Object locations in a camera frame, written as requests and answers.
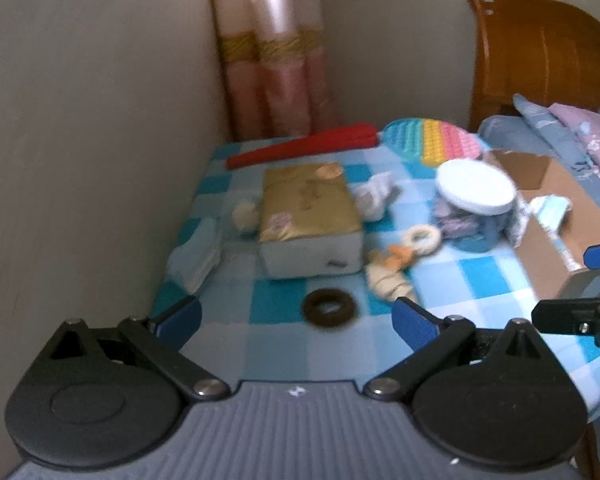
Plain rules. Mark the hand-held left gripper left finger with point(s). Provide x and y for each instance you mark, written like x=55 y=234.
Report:
x=180 y=321

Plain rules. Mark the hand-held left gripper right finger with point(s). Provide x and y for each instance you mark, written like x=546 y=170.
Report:
x=414 y=321

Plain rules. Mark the light blue face mask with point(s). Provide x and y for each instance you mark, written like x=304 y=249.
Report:
x=550 y=212

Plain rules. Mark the brown cardboard box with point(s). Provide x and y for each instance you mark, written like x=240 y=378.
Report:
x=555 y=200

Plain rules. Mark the dark brown scrunchie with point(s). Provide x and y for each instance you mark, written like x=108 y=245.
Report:
x=331 y=308

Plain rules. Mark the clear plastic bag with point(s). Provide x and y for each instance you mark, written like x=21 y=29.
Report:
x=197 y=257

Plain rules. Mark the small orange plush toy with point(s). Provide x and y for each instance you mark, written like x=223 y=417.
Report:
x=399 y=255

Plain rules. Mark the white scrunchie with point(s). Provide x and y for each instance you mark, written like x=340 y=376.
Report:
x=422 y=239

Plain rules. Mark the purple floral pillow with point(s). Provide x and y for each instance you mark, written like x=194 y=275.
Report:
x=592 y=142

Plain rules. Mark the cream fluffy pompom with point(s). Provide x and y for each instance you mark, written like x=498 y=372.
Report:
x=246 y=216

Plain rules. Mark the clear jar with white lid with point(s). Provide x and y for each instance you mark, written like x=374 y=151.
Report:
x=472 y=205

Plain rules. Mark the white rolled sock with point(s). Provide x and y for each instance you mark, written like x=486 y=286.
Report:
x=375 y=194

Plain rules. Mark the blue patterned pillow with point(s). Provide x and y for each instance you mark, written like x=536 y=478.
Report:
x=540 y=120

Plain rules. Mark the blue bed sheet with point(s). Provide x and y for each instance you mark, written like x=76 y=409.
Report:
x=510 y=132

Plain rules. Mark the gold tissue box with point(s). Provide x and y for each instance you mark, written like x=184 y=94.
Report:
x=305 y=210

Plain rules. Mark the rainbow pop bubble mat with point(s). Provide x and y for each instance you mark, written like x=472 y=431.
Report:
x=430 y=142

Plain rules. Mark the red foam stick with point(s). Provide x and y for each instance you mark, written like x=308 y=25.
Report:
x=305 y=146

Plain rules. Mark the wooden headboard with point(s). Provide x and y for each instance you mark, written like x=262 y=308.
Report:
x=535 y=55

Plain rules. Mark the pink curtain with gold band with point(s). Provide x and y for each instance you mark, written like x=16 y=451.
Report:
x=270 y=50

